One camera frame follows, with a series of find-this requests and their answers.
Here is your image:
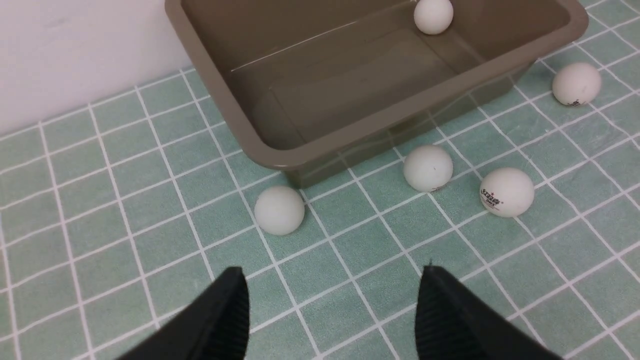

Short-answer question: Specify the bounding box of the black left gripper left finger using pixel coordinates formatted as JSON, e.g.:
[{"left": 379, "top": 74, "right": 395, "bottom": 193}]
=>
[{"left": 119, "top": 266, "right": 250, "bottom": 360}]

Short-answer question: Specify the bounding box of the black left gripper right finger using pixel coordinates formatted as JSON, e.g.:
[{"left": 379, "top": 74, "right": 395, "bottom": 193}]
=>
[{"left": 414, "top": 265, "right": 559, "bottom": 360}]

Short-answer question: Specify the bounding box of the white ping-pong ball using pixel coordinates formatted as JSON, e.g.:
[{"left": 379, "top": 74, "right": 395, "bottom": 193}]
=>
[
  {"left": 402, "top": 145, "right": 454, "bottom": 193},
  {"left": 254, "top": 186, "right": 306, "bottom": 236},
  {"left": 413, "top": 0, "right": 454, "bottom": 35},
  {"left": 551, "top": 63, "right": 602, "bottom": 107}
]

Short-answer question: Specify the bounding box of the white ping-pong ball DHS logo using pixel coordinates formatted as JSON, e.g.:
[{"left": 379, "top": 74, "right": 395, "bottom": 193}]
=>
[{"left": 478, "top": 167, "right": 535, "bottom": 218}]

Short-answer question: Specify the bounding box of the green checkered tablecloth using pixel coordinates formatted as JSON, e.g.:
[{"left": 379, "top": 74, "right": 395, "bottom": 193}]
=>
[{"left": 0, "top": 0, "right": 640, "bottom": 360}]

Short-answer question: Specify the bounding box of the brown plastic bin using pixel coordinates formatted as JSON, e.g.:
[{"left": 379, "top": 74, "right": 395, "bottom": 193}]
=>
[{"left": 164, "top": 0, "right": 589, "bottom": 189}]

